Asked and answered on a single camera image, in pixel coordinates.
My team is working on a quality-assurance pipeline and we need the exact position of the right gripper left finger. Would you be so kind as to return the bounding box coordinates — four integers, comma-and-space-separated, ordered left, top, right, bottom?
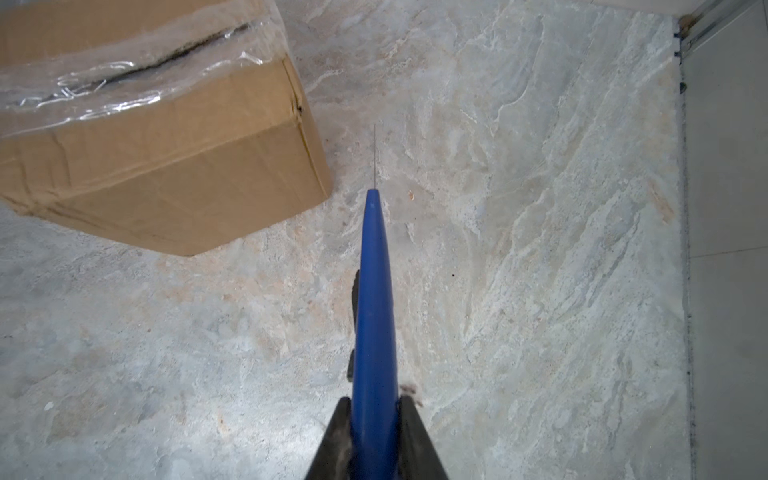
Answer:
305, 397, 353, 480

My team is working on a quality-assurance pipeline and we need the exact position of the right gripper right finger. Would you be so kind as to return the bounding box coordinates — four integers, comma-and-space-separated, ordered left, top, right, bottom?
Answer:
397, 395, 448, 480

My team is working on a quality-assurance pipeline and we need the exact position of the blue utility knife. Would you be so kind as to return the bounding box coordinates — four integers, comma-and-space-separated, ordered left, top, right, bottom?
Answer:
350, 180, 399, 479

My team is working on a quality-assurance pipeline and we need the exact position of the brown taped cardboard box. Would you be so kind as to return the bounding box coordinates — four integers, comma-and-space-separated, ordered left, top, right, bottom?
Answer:
1, 1, 333, 256

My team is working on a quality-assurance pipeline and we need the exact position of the right aluminium corner post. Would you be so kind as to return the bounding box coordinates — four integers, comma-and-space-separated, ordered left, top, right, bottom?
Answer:
675, 0, 755, 60

